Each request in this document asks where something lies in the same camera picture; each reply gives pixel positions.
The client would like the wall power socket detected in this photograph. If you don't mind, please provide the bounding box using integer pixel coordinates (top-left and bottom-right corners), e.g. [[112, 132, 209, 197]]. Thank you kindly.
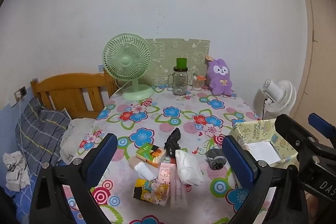
[[14, 86, 27, 99]]

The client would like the clear plastic sleeve pack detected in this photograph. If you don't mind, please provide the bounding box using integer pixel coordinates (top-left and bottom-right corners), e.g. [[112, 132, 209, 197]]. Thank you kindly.
[[170, 164, 188, 209]]

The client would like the yellow cartoon tissue pack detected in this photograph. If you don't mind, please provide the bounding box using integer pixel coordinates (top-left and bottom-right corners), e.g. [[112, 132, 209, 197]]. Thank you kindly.
[[133, 178, 170, 206]]

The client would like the yellow patterned storage box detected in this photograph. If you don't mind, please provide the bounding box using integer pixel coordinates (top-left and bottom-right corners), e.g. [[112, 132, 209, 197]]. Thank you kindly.
[[230, 119, 299, 169]]

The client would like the black plastic bag bundle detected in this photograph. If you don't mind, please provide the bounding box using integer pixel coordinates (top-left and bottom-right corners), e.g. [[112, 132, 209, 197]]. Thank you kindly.
[[164, 128, 181, 159]]

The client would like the green desk fan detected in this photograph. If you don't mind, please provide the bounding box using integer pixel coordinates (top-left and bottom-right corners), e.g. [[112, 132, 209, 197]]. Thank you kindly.
[[102, 34, 154, 101]]

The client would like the purple plush bunny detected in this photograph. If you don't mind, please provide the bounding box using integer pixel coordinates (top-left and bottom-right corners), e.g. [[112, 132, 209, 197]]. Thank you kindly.
[[206, 57, 232, 96]]

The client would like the glass jar with green lid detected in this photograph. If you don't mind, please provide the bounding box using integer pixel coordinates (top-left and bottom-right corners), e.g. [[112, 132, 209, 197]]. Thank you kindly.
[[167, 57, 188, 96]]

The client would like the green orange tissue pack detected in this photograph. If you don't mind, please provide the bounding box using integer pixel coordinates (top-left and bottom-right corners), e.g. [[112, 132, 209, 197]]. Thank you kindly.
[[135, 143, 166, 168]]

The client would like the grey plaid pillow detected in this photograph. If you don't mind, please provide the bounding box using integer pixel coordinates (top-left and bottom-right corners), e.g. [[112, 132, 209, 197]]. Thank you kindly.
[[15, 98, 71, 176]]

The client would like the green patterned cardboard panel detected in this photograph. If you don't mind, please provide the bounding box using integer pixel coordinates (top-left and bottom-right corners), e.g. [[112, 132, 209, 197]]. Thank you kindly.
[[139, 39, 210, 86]]

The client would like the white standing fan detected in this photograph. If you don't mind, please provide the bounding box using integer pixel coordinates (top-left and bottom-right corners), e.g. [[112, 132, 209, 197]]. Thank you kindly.
[[253, 79, 297, 119]]

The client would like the crumpled white cloth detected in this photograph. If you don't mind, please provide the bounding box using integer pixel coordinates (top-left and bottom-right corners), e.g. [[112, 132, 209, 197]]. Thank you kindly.
[[2, 151, 30, 192]]

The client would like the grey drawstring pouch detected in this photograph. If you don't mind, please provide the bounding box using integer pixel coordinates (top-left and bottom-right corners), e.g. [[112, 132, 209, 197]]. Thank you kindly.
[[206, 148, 227, 170]]

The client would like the floral tablecloth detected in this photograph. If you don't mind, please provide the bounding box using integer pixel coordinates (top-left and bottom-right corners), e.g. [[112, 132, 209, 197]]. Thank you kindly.
[[73, 86, 258, 223]]

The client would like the beige door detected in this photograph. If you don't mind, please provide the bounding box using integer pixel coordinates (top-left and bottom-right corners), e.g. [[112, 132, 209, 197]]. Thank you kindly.
[[288, 0, 336, 146]]

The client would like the pink wet wipes pack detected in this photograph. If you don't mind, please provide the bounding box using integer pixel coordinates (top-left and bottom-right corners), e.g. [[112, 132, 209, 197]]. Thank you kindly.
[[157, 162, 176, 185]]

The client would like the small jar with orange lid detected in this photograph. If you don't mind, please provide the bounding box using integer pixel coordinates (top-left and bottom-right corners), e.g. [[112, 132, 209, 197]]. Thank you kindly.
[[192, 73, 206, 90]]

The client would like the white bedding heap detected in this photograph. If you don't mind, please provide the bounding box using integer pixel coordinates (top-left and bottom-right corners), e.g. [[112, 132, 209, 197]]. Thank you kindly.
[[60, 118, 95, 164]]

